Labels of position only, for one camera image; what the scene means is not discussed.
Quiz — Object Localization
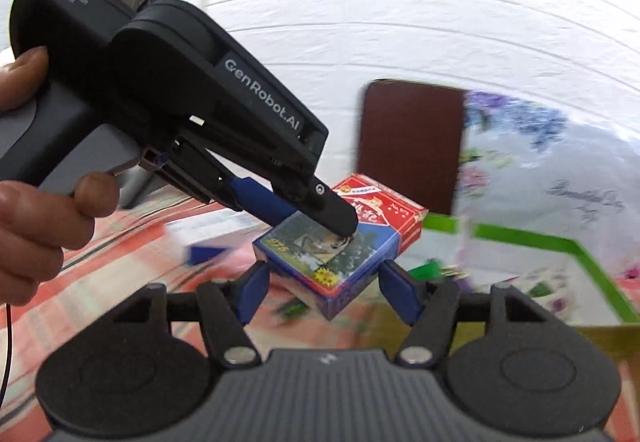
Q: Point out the red playing card box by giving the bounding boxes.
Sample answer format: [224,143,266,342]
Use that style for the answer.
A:
[333,173,427,254]

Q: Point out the floral pillow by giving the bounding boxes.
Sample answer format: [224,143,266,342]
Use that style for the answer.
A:
[454,92,639,311]

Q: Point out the green plastic toy piece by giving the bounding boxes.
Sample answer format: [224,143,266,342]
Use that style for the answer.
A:
[408,259,447,281]

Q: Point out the dark brown headboard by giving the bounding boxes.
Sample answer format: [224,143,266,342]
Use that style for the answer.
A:
[355,79,464,215]

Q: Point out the white HP box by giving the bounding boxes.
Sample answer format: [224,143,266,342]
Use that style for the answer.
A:
[165,209,269,266]

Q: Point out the person's left hand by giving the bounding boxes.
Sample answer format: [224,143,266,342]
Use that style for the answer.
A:
[0,45,122,308]

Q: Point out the plaid bed blanket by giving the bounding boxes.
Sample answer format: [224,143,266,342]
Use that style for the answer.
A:
[1,189,382,441]

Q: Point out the black cable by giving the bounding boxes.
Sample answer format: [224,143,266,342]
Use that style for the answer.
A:
[0,303,14,411]

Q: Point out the green cardboard box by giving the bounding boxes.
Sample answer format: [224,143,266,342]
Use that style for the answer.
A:
[397,214,639,364]

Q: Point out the blue playing card box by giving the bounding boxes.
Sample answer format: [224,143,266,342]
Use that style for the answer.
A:
[253,212,400,321]

